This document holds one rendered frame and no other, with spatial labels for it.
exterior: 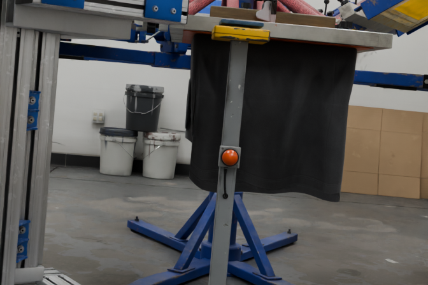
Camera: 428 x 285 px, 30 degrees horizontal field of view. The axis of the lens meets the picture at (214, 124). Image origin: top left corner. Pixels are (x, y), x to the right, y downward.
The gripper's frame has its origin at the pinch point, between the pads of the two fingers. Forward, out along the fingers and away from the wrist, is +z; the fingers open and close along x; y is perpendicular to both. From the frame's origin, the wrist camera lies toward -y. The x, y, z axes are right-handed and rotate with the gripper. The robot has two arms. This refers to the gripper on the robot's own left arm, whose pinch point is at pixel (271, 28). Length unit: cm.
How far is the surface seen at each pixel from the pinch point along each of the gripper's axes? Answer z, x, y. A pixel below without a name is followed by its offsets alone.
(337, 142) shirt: 31.7, 26.4, -16.8
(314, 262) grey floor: 102, -136, -44
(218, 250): 57, 55, 16
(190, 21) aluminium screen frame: 1.8, 35.4, 25.4
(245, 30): 5, 59, 13
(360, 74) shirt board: 11, -79, -47
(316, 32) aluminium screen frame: 2.6, 35.6, -7.5
